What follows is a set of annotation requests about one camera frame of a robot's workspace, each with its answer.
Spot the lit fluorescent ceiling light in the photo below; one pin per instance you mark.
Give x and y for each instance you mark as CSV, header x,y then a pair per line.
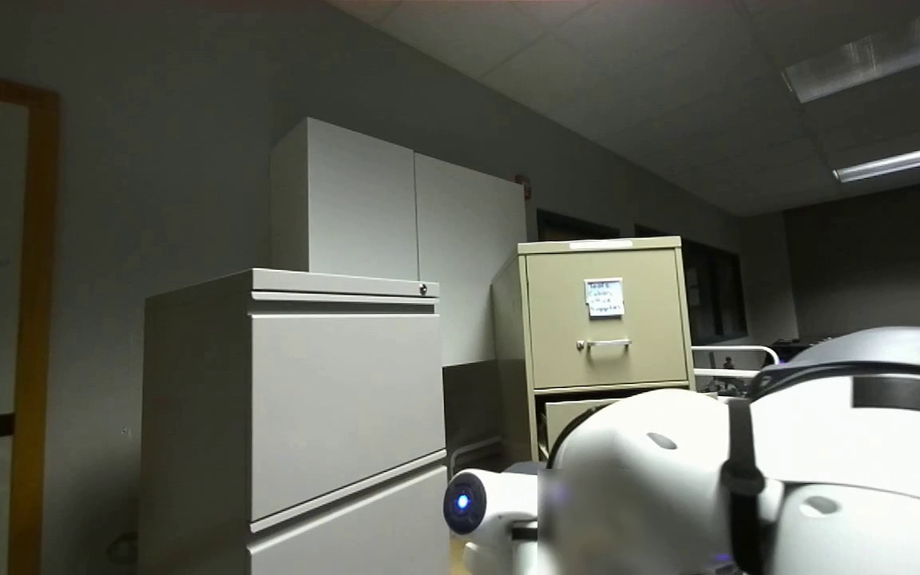
x,y
902,160

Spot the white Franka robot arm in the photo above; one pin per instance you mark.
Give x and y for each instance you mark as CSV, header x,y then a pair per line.
x,y
694,491

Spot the beige file drawer with label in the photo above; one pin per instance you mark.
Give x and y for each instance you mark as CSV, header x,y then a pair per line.
x,y
640,353

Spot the beige metal filing cabinet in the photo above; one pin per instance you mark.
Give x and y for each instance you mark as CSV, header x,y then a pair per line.
x,y
510,321

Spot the white tall storage cabinet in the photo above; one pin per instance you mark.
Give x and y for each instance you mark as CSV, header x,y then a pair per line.
x,y
374,202

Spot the small black frame clip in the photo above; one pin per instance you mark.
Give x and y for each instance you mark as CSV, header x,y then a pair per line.
x,y
4,422

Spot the white metal rack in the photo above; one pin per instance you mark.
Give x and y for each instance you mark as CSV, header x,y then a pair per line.
x,y
727,357

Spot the unlit ceiling light panel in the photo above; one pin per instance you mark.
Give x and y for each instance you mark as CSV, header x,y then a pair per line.
x,y
875,53

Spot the grey lateral file cabinet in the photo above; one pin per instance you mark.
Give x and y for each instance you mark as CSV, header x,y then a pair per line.
x,y
343,404

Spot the white paper label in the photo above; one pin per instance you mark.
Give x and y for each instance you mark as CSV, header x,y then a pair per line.
x,y
604,298

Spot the dark metal box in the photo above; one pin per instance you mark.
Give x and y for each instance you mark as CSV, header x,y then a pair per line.
x,y
481,409

